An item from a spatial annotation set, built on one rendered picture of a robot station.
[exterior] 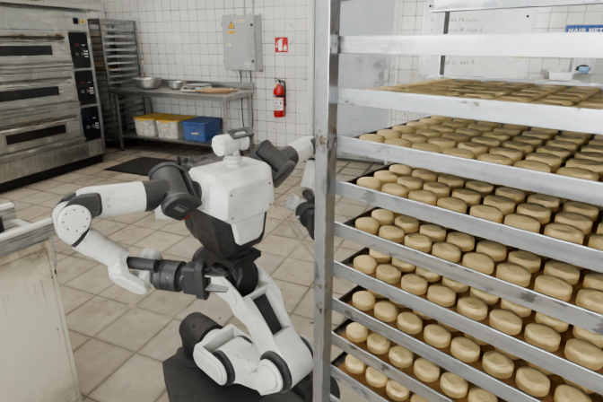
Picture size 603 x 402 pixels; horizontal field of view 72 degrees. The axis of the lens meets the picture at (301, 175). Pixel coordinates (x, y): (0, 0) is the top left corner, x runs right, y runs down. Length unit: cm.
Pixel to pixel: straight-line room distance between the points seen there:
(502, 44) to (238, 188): 91
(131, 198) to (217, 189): 25
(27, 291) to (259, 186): 90
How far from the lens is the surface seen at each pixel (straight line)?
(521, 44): 64
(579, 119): 63
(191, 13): 646
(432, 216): 73
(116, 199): 124
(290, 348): 151
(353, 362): 107
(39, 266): 176
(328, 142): 78
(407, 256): 78
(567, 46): 63
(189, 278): 124
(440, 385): 96
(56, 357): 195
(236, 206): 134
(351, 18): 543
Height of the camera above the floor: 150
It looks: 18 degrees down
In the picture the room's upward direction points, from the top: straight up
